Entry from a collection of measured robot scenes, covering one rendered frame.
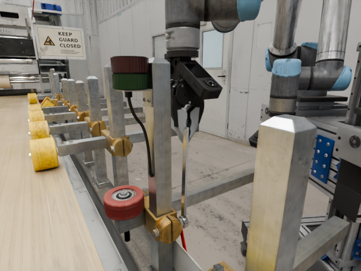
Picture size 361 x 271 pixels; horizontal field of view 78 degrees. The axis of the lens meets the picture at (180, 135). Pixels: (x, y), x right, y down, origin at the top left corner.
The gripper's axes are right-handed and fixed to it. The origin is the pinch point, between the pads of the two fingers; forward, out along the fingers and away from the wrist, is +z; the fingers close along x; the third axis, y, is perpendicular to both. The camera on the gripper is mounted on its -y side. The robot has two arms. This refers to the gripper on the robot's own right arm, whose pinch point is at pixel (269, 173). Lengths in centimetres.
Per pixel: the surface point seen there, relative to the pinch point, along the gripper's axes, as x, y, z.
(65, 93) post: 119, -43, -19
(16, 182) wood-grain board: 20, -67, -7
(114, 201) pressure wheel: -2, -51, -8
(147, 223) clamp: -3.0, -44.9, -1.5
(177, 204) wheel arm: -1.5, -36.7, -2.3
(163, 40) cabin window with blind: 444, 210, -100
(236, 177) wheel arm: -0.7, -16.5, -3.5
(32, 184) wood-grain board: 17, -64, -8
